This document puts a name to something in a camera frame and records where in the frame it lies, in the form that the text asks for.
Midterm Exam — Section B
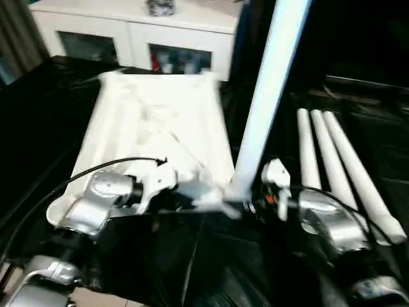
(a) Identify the white plastic table leg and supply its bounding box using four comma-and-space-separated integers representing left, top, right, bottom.
296, 108, 323, 190
309, 109, 360, 210
321, 109, 408, 246
234, 0, 313, 200

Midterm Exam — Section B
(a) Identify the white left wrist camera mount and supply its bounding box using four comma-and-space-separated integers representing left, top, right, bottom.
135, 164, 179, 215

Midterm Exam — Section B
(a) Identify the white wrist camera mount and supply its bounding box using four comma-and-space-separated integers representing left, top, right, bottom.
260, 158, 292, 222
135, 164, 179, 215

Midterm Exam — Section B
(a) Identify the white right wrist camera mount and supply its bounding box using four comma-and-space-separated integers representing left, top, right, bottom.
260, 158, 292, 222

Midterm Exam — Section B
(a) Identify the black panel with blue edge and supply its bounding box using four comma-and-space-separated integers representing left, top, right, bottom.
230, 0, 272, 83

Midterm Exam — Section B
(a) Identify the black mat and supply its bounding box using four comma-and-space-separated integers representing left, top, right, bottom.
0, 54, 409, 307

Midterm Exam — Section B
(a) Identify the white plastic table top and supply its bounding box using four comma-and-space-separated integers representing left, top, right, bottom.
45, 70, 244, 232

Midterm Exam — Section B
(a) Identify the white glass-door cabinet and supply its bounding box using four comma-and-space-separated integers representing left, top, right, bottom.
30, 0, 240, 81

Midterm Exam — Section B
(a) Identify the black and white bundle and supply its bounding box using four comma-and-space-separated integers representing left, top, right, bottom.
146, 0, 177, 17

